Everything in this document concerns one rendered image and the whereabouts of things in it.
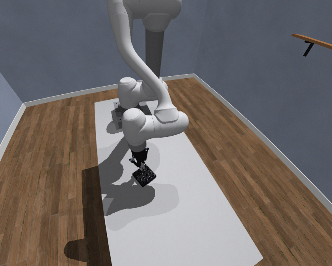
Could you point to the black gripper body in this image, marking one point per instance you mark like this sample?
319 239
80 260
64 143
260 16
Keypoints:
136 154

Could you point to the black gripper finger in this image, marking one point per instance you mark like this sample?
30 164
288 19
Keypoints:
138 163
144 157

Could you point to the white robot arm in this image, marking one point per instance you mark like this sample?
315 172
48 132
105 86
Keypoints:
166 121

